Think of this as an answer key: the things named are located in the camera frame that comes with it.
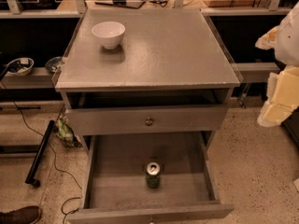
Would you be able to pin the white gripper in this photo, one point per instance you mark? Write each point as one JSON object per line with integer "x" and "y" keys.
{"x": 289, "y": 42}

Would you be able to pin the green soda can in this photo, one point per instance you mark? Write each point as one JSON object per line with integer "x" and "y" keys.
{"x": 152, "y": 172}

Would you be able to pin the closed top drawer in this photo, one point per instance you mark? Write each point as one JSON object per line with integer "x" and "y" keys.
{"x": 166, "y": 119}

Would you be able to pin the grey drawer cabinet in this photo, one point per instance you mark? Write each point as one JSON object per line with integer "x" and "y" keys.
{"x": 167, "y": 57}

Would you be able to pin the round metal drawer knob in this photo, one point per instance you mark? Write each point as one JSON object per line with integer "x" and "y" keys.
{"x": 149, "y": 121}

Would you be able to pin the open middle drawer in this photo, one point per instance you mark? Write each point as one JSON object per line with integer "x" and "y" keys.
{"x": 116, "y": 191}

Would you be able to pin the white ceramic bowl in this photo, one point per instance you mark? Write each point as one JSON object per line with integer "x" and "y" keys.
{"x": 109, "y": 34}

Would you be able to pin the green snack bag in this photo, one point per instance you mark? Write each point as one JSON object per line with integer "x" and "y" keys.
{"x": 65, "y": 133}

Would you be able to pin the dark bowl on shelf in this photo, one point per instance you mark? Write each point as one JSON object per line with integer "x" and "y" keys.
{"x": 53, "y": 64}

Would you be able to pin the white bowl with items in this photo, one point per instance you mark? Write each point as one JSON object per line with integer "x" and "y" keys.
{"x": 20, "y": 66}

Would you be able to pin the black tube on floor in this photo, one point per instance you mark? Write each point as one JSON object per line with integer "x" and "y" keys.
{"x": 30, "y": 179}

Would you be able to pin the brown shoe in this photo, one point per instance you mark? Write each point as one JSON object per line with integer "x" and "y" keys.
{"x": 26, "y": 215}

